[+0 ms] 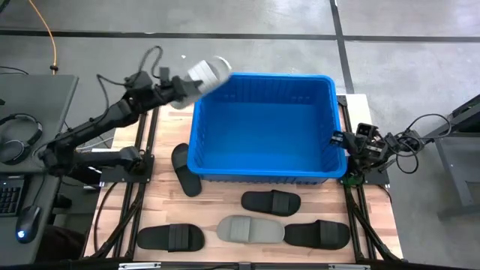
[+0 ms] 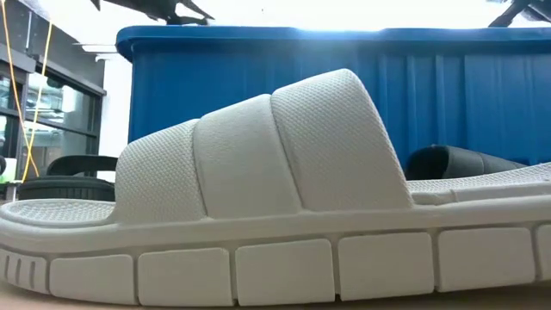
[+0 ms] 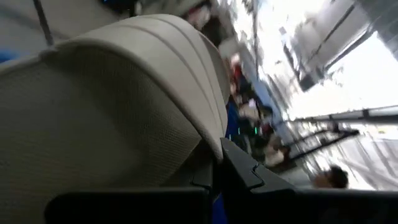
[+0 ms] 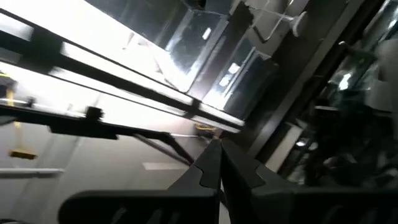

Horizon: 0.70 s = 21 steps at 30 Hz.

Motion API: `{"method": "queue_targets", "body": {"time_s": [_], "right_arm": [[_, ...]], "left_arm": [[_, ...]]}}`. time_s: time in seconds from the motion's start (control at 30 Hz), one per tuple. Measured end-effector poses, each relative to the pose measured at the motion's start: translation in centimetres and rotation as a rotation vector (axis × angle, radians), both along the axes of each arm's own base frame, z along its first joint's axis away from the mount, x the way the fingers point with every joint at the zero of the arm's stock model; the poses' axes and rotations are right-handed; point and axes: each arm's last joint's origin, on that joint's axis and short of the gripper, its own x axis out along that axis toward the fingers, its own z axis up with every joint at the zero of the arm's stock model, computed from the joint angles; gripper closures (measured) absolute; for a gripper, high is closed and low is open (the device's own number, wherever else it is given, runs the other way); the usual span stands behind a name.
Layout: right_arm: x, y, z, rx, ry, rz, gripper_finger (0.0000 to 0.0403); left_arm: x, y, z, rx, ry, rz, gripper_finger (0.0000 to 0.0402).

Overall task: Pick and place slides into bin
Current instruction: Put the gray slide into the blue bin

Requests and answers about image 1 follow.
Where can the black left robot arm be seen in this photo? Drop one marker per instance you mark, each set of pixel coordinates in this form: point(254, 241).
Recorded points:
point(93, 125)

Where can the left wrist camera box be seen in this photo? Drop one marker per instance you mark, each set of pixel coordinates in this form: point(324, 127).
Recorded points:
point(165, 73)

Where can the blue plastic bin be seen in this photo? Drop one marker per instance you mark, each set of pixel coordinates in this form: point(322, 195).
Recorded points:
point(262, 131)

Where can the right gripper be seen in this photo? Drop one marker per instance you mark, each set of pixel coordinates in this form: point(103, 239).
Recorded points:
point(360, 144)

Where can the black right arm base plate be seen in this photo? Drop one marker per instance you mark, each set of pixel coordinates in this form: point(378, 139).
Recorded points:
point(378, 178)

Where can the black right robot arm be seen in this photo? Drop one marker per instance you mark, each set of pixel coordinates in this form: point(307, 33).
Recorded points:
point(399, 142)

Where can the white slide sandal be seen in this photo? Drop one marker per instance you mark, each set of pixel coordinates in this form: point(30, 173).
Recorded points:
point(210, 73)

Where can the black keyboard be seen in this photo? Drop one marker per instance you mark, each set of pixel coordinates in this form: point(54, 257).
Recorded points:
point(9, 197)

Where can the black aluminium frame rails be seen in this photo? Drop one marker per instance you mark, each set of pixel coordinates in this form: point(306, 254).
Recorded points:
point(129, 210)
point(356, 217)

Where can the dark office chair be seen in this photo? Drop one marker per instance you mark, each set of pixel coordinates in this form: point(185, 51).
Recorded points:
point(60, 243)

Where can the grey slide sandal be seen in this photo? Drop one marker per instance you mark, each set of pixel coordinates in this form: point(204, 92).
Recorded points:
point(249, 228)

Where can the black headphones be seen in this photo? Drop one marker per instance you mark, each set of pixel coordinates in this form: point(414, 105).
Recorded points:
point(15, 150)

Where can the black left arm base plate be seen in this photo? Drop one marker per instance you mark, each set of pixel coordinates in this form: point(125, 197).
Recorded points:
point(112, 176)

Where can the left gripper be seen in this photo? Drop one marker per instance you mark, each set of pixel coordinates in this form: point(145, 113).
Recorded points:
point(170, 90)

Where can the grey desk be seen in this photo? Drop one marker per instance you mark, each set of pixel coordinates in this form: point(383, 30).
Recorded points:
point(33, 93)

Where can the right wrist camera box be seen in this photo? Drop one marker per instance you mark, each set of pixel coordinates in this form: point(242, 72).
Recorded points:
point(366, 129)

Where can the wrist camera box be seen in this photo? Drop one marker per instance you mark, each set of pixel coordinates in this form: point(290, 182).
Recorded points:
point(366, 129)
point(165, 73)

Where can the grey metal cart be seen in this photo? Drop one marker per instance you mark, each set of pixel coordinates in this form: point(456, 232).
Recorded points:
point(461, 150)

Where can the black slide sandal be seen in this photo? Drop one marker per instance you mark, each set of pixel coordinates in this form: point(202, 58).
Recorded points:
point(185, 168)
point(270, 202)
point(170, 237)
point(317, 234)

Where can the black computer mouse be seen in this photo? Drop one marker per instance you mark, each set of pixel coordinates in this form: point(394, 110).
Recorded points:
point(28, 225)

